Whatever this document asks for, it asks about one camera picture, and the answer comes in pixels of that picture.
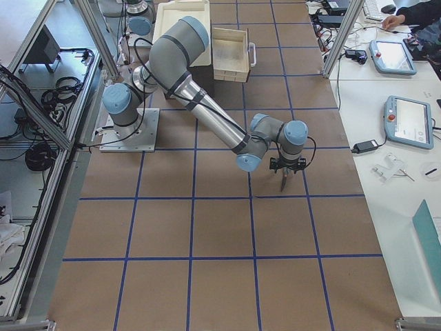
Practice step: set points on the grey orange scissors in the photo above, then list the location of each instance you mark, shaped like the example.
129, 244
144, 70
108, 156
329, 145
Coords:
285, 176

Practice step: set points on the blue teach pendant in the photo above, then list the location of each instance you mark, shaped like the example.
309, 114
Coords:
408, 121
392, 57

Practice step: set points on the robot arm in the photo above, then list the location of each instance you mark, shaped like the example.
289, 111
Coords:
167, 68
141, 16

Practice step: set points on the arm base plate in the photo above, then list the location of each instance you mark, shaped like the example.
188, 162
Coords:
137, 137

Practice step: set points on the wooden drawer with white handle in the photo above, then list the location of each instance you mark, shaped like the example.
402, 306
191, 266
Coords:
233, 55

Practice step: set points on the aluminium frame post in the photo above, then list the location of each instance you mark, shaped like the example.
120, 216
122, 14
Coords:
345, 28

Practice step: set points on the black power adapter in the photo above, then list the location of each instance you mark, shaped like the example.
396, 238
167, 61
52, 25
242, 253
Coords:
365, 146

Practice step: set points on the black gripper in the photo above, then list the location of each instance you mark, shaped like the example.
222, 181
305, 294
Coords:
286, 167

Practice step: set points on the dark wooden cabinet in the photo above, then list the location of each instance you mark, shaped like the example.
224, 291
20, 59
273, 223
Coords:
203, 76

